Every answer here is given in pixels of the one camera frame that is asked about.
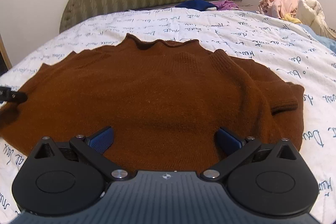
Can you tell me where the brown knit sweater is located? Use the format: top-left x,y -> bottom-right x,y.
1,34 -> 304,171

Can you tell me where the pink clothes pile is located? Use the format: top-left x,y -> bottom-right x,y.
259,0 -> 299,19

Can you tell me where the white script-print bed cover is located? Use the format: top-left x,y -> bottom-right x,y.
1,8 -> 335,223

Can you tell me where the purple garment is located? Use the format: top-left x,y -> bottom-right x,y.
211,0 -> 240,11

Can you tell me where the blue garment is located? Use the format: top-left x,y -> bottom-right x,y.
176,0 -> 218,11

